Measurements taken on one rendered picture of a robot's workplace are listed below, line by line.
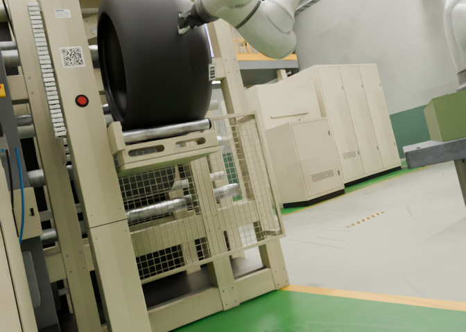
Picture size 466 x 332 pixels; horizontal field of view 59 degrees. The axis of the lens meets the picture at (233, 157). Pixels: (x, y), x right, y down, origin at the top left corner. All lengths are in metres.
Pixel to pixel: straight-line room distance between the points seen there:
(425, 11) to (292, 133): 8.07
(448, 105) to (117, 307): 1.18
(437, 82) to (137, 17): 11.99
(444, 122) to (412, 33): 12.43
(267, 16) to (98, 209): 0.85
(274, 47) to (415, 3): 12.44
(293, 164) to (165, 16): 4.82
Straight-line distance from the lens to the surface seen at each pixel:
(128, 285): 1.55
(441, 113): 1.08
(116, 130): 1.43
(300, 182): 6.10
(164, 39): 1.46
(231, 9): 1.13
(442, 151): 1.00
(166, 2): 1.56
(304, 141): 6.22
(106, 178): 1.52
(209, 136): 1.54
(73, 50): 1.61
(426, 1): 13.42
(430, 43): 13.22
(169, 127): 1.52
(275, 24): 1.16
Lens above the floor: 0.69
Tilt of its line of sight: 2 degrees up
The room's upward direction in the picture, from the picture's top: 13 degrees counter-clockwise
